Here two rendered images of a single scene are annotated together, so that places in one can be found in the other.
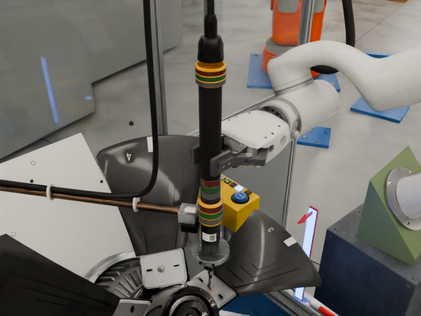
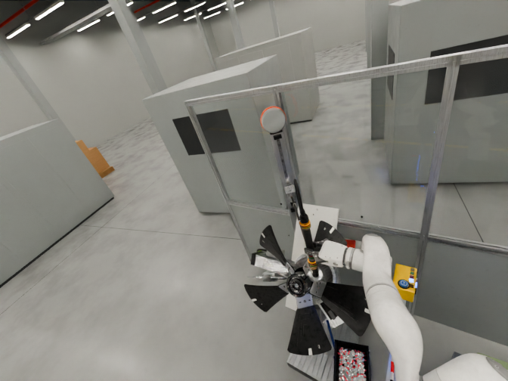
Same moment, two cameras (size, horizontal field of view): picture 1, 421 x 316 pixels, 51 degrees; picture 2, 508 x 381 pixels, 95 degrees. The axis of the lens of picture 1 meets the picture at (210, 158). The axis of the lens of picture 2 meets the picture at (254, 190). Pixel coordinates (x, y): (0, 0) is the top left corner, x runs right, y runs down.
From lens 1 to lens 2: 0.91 m
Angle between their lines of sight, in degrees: 70
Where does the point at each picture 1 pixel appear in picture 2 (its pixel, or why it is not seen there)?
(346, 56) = (366, 255)
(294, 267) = (354, 317)
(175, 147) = (336, 236)
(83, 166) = (331, 220)
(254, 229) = (360, 292)
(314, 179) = not seen: outside the picture
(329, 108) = not seen: hidden behind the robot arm
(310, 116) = (358, 266)
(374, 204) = not seen: hidden behind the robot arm
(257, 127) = (329, 251)
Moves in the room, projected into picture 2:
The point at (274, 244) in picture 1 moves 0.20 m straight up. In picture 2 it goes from (359, 304) to (358, 278)
